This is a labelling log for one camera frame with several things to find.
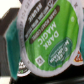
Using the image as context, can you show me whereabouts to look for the green lid kcup pod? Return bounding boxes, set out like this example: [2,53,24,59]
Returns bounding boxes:
[17,0,83,77]

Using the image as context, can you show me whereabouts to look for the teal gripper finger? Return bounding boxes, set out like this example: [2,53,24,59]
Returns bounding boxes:
[3,20,22,81]

